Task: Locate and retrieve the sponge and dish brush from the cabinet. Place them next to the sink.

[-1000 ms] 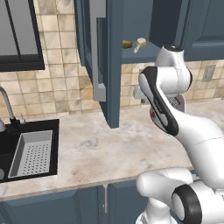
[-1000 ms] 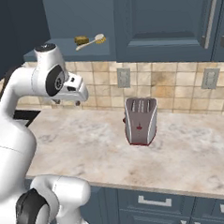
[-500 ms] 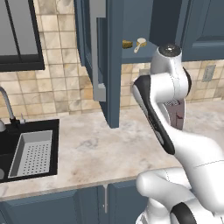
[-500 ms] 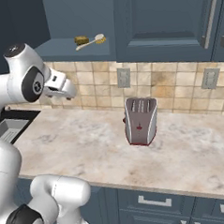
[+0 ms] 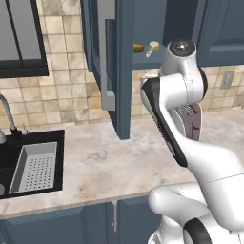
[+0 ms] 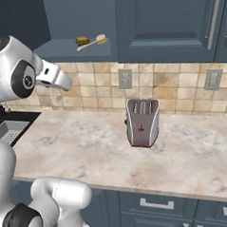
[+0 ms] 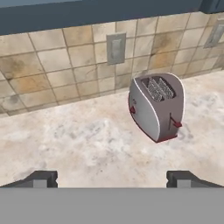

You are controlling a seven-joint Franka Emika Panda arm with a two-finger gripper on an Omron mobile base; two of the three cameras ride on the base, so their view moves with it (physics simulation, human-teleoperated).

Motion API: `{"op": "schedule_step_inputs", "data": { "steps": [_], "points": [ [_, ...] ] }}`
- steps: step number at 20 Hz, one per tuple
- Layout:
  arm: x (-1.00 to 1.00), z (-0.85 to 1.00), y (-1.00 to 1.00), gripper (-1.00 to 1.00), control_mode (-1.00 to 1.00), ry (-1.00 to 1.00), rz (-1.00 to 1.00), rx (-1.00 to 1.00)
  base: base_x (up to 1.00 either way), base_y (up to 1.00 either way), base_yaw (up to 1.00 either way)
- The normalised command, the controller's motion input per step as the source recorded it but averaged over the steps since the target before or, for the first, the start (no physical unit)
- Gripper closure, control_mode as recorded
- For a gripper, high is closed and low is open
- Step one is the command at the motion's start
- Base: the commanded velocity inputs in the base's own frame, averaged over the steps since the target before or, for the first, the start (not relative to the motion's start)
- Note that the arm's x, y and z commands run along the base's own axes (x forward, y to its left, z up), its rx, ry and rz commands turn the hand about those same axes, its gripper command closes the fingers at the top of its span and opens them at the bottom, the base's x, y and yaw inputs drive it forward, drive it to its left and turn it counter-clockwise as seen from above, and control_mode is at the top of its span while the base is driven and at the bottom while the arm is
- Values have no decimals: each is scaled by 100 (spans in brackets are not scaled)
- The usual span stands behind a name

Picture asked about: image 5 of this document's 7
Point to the black framed window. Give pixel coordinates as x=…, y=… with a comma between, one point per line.
x=19, y=35

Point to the small grey soap dispenser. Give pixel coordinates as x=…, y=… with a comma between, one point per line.
x=24, y=130

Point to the blue base cabinet door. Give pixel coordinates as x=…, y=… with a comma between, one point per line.
x=57, y=227
x=136, y=222

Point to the blue wall cabinet door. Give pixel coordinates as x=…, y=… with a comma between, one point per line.
x=124, y=70
x=225, y=31

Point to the black sink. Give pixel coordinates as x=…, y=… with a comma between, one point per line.
x=9, y=158

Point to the grey curved tap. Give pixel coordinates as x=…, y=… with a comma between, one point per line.
x=7, y=111

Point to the blue wall cabinet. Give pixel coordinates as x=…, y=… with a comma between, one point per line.
x=149, y=19

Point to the yellow sponge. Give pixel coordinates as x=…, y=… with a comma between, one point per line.
x=138, y=48

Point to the grey wall socket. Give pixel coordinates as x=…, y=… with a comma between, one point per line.
x=227, y=79

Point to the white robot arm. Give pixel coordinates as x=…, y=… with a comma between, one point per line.
x=203, y=165

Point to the grey perforated sink basket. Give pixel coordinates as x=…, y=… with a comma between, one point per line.
x=35, y=168

